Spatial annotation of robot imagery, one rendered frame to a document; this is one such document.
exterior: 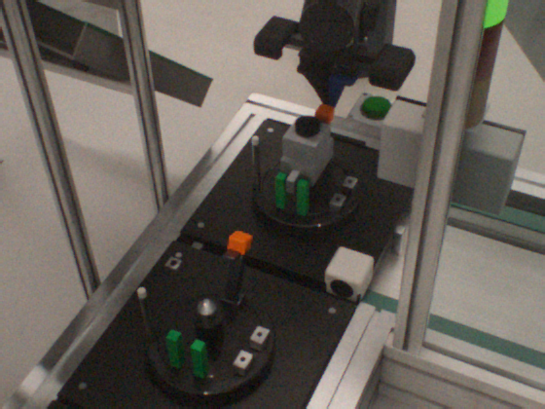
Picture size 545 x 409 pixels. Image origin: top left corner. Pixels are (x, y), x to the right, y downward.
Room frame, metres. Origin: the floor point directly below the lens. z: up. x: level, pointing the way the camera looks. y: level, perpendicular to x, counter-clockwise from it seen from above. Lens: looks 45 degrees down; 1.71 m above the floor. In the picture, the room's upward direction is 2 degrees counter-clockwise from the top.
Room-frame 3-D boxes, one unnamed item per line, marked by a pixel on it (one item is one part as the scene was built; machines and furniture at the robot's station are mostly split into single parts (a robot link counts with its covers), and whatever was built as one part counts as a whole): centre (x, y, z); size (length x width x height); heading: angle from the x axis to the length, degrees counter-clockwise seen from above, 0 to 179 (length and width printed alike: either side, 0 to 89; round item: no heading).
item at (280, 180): (0.72, -0.02, 1.01); 0.01 x 0.01 x 0.05; 63
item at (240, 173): (0.75, -0.05, 0.96); 0.24 x 0.24 x 0.02; 63
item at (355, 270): (0.62, -0.09, 0.97); 0.05 x 0.05 x 0.04; 63
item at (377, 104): (0.93, -0.16, 0.96); 0.04 x 0.04 x 0.02
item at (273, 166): (0.75, -0.05, 0.98); 0.14 x 0.14 x 0.02
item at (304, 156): (0.74, -0.04, 1.06); 0.08 x 0.04 x 0.07; 153
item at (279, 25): (0.81, -0.08, 1.18); 0.19 x 0.06 x 0.08; 63
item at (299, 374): (0.52, 0.07, 1.01); 0.24 x 0.24 x 0.13; 63
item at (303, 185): (0.70, -0.04, 1.01); 0.01 x 0.01 x 0.05; 63
